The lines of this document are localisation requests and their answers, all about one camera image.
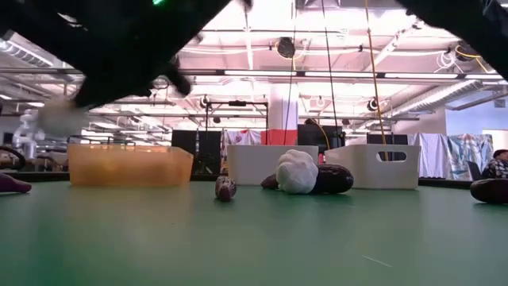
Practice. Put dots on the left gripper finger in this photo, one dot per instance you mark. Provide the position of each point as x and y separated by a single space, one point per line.
180 81
111 93

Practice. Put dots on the large white garlic bulb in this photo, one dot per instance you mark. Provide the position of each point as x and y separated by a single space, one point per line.
295 172

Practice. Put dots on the large dark purple sweet potato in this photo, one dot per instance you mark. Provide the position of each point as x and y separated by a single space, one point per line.
333 178

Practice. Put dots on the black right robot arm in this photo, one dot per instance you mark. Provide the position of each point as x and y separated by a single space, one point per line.
468 24

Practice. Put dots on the black panel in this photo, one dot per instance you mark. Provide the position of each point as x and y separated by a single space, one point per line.
186 151

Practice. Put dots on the orange translucent plastic basket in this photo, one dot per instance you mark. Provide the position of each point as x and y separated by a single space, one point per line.
127 167

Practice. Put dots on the white robot figure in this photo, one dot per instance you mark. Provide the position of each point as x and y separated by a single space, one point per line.
24 143

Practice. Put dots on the white and orange pillar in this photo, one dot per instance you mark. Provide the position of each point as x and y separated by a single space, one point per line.
278 119

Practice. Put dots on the plain white plastic basket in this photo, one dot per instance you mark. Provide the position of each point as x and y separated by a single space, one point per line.
254 163

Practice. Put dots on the small dark purple potato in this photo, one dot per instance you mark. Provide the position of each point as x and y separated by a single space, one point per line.
225 190
492 191
12 184

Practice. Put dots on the black monitor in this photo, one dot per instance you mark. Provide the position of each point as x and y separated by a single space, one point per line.
311 137
397 139

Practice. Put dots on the green table mat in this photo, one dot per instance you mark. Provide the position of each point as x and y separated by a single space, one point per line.
254 246

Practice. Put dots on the patterned hanging cloth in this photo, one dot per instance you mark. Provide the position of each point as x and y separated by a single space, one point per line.
456 151

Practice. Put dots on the person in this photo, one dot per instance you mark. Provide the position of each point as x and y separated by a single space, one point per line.
498 167

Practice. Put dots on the black metal frame stand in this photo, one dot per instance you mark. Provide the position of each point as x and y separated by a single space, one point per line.
237 103

